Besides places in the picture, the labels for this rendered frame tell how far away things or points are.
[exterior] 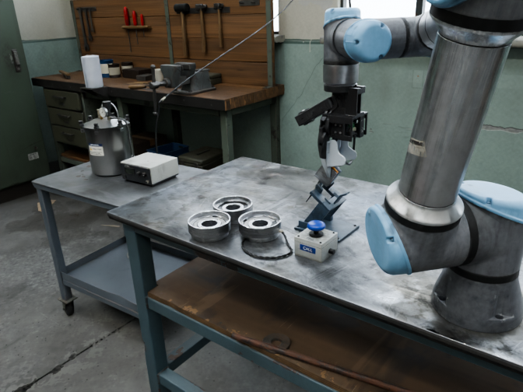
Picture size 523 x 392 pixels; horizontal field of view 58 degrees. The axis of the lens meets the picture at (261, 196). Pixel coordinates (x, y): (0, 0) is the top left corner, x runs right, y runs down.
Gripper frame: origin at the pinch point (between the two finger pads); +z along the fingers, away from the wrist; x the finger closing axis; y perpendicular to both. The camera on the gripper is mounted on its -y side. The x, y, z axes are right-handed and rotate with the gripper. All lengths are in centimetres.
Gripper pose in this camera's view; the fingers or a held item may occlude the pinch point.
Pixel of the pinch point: (330, 169)
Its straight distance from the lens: 111.8
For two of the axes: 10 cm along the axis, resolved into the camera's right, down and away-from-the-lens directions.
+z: 0.3, 9.2, 3.8
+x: 6.2, -3.2, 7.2
